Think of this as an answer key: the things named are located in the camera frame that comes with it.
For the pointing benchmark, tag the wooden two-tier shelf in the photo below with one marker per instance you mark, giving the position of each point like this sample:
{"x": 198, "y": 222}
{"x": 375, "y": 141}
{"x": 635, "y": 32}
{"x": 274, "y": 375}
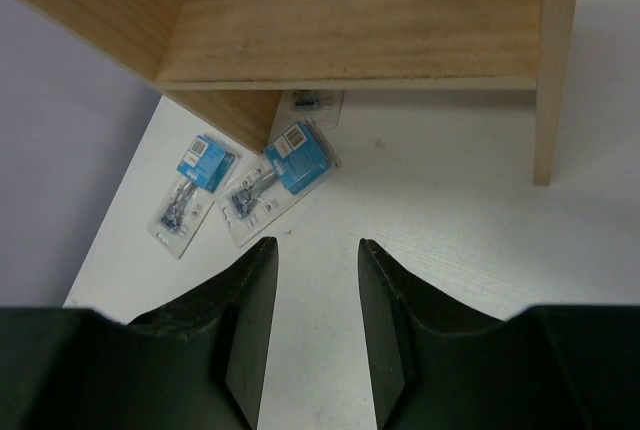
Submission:
{"x": 229, "y": 61}

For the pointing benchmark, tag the blue razor blister under shelf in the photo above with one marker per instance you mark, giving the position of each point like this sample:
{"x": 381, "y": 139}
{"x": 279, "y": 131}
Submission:
{"x": 321, "y": 106}

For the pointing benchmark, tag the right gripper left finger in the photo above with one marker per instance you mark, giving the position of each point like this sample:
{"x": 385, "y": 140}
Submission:
{"x": 196, "y": 362}

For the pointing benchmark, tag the blue razor blister left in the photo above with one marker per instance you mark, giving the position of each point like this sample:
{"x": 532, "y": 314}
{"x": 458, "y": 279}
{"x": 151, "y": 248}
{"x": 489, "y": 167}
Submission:
{"x": 204, "y": 168}

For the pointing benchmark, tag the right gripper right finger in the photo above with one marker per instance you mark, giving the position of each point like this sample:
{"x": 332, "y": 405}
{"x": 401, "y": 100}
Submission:
{"x": 436, "y": 363}

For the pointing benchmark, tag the blue razor blister middle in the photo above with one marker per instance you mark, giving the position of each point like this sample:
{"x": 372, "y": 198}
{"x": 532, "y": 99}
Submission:
{"x": 291, "y": 166}

